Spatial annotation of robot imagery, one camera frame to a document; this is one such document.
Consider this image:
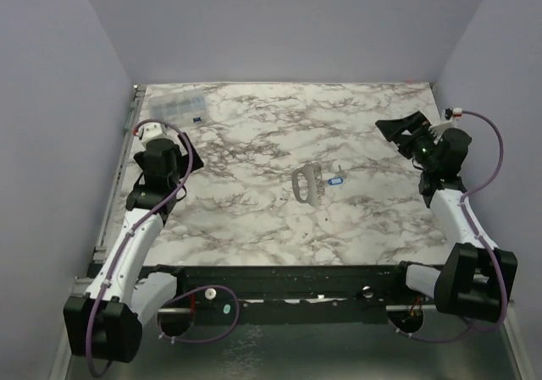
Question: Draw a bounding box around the key with blue tag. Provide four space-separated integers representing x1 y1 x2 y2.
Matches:
328 165 345 186

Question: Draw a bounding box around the silver metal bottle opener keychain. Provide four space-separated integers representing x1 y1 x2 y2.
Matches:
291 162 325 207

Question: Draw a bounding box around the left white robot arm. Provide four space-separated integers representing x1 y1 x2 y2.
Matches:
64 133 203 363

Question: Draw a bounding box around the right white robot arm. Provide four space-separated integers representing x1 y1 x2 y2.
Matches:
375 108 517 324

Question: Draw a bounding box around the clear plastic organizer box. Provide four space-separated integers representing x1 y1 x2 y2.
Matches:
148 91 208 125

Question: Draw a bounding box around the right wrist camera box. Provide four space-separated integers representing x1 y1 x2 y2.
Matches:
429 107 462 138

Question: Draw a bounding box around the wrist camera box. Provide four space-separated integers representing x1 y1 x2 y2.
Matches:
141 123 167 146
429 107 462 138

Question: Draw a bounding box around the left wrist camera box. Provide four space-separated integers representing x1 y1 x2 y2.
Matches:
141 123 167 146

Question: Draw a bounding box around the aluminium frame rail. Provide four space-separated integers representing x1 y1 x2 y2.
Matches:
91 85 147 262

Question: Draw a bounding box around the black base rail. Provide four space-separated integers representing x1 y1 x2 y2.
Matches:
140 265 433 333

